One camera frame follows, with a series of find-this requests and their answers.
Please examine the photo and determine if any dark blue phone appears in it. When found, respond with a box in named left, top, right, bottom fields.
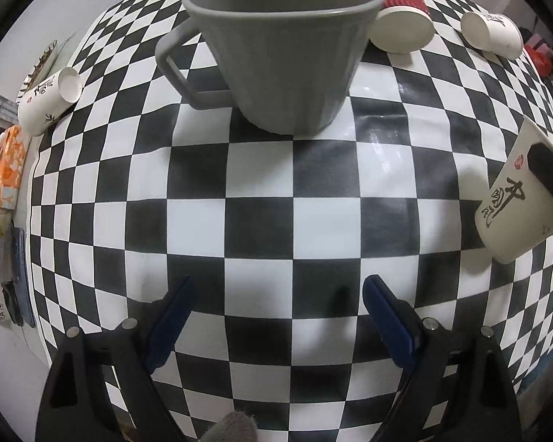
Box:
left=8, top=225, right=38, bottom=329

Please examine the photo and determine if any white paper cup black calligraphy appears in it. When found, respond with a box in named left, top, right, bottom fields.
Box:
left=17, top=67, right=84, bottom=138
left=461, top=10, right=525, bottom=60
left=474, top=117, right=553, bottom=265

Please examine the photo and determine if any red ribbed paper cup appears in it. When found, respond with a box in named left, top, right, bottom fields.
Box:
left=359, top=0, right=437, bottom=54

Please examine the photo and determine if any white printed plate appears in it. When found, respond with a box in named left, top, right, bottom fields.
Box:
left=16, top=39, right=59, bottom=102

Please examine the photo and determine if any black white checkered cloth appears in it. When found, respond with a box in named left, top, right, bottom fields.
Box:
left=28, top=0, right=553, bottom=442

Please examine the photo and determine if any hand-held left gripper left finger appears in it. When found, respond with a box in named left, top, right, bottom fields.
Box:
left=34, top=275, right=197, bottom=442

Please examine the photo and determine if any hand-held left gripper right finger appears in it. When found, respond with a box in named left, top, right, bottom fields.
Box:
left=362, top=274, right=524, bottom=442

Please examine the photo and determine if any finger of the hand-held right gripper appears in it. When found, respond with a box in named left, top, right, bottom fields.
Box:
left=528, top=143, right=553, bottom=227

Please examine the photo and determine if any grey box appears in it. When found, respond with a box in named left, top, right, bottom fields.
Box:
left=0, top=92, right=20, bottom=125

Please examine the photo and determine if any person's left hand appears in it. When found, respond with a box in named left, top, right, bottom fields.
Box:
left=202, top=411, right=260, bottom=442

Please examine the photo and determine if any red bag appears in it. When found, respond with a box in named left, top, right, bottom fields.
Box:
left=523, top=32, right=553, bottom=79

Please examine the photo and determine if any grey plastic mug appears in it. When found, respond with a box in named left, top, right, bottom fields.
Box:
left=155, top=0, right=390, bottom=137

